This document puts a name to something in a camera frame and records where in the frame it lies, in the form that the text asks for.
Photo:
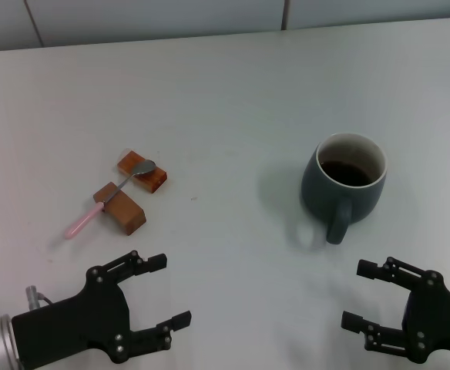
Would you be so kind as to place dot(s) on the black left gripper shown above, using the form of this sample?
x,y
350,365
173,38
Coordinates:
x,y
74,323

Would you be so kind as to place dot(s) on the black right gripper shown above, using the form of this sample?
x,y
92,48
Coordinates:
x,y
444,320

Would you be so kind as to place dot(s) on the grey ceramic coffee cup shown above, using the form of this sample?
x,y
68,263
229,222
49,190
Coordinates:
x,y
317,192

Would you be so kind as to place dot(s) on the brown wooden block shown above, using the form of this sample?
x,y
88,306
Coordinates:
x,y
126,214

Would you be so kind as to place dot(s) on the orange wooden block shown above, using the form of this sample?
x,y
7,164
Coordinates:
x,y
154,182

